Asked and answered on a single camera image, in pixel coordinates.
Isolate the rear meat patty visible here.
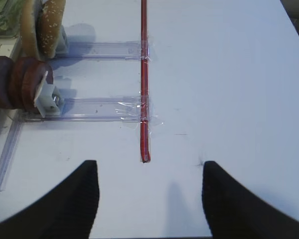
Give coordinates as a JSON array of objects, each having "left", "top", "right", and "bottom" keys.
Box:
[{"left": 21, "top": 61, "right": 53, "bottom": 114}]

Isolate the sesame bun front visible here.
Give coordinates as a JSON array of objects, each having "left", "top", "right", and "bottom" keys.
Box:
[{"left": 20, "top": 0, "right": 44, "bottom": 60}]

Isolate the sesame bun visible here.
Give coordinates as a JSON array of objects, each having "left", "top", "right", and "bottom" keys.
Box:
[
  {"left": 20, "top": 0, "right": 44, "bottom": 60},
  {"left": 37, "top": 0, "right": 68, "bottom": 59}
]

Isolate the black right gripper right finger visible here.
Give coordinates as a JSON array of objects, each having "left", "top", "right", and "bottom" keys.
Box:
[{"left": 201, "top": 161, "right": 299, "bottom": 239}]

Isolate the red plastic rail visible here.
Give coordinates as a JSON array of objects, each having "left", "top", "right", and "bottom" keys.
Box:
[{"left": 140, "top": 0, "right": 150, "bottom": 163}]

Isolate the clear cross rail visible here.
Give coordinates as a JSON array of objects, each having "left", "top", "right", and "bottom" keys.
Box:
[
  {"left": 54, "top": 41, "right": 150, "bottom": 61},
  {"left": 18, "top": 96, "right": 164, "bottom": 127}
]

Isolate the clear lower right cross rail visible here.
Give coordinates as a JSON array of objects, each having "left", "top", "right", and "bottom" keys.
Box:
[{"left": 18, "top": 96, "right": 164, "bottom": 127}]

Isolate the clear rail right of tray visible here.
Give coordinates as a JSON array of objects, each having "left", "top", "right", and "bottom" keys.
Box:
[{"left": 0, "top": 111, "right": 22, "bottom": 192}]

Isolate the front meat patty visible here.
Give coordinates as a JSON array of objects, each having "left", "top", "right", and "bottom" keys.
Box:
[{"left": 0, "top": 56, "right": 14, "bottom": 109}]

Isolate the clear plastic container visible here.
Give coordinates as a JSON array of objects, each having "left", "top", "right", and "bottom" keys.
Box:
[{"left": 0, "top": 0, "right": 24, "bottom": 39}]

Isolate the green lettuce in container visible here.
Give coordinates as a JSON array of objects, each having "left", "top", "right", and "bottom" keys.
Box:
[{"left": 0, "top": 0, "right": 23, "bottom": 34}]

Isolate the white plastic pusher block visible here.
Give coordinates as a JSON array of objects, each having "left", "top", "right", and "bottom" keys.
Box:
[{"left": 33, "top": 71, "right": 65, "bottom": 118}]

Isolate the meat patty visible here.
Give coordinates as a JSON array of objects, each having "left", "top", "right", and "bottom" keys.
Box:
[
  {"left": 8, "top": 57, "right": 37, "bottom": 109},
  {"left": 0, "top": 56, "right": 14, "bottom": 109},
  {"left": 21, "top": 61, "right": 53, "bottom": 114}
]

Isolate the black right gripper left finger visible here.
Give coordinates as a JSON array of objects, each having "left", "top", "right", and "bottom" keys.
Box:
[{"left": 0, "top": 160, "right": 100, "bottom": 239}]

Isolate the sesame bun rear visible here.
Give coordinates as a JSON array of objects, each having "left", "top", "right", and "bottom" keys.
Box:
[{"left": 37, "top": 0, "right": 68, "bottom": 59}]

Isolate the clear upper right cross rail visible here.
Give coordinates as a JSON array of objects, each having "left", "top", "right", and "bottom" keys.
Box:
[{"left": 54, "top": 41, "right": 150, "bottom": 61}]

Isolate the middle meat patty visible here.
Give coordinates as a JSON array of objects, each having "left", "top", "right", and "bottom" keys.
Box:
[{"left": 8, "top": 57, "right": 37, "bottom": 109}]

